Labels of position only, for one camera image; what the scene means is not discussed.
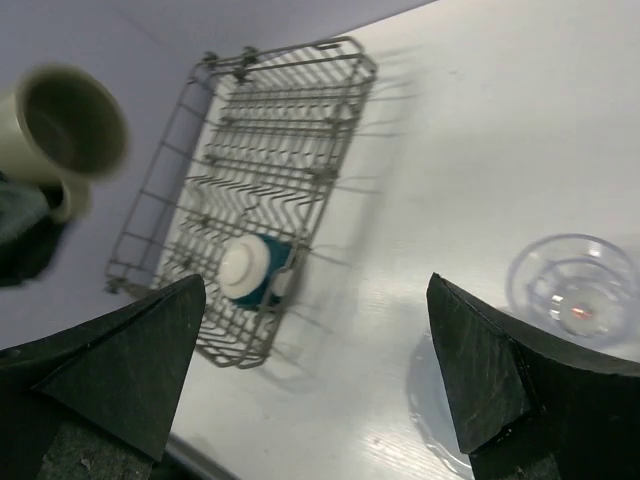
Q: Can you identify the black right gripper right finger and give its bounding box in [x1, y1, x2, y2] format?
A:
[426, 274, 639, 479]

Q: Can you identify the teal and cream bowl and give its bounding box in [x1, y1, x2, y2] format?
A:
[217, 234, 293, 310]

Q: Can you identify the grey wire dish rack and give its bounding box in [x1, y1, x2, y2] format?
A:
[105, 36, 378, 369]

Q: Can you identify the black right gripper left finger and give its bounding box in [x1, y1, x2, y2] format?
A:
[1, 275, 206, 479]

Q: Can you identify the light blue scalloped plate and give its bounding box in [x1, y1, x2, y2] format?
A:
[406, 331, 473, 479]

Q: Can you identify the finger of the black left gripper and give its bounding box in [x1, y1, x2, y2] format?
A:
[1, 174, 67, 288]

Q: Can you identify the clear plastic cup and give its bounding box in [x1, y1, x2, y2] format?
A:
[505, 233, 639, 350]

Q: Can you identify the aluminium mounting rail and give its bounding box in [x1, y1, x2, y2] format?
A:
[149, 434, 240, 480]

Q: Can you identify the beige ceramic mug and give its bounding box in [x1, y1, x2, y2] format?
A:
[1, 64, 130, 223]

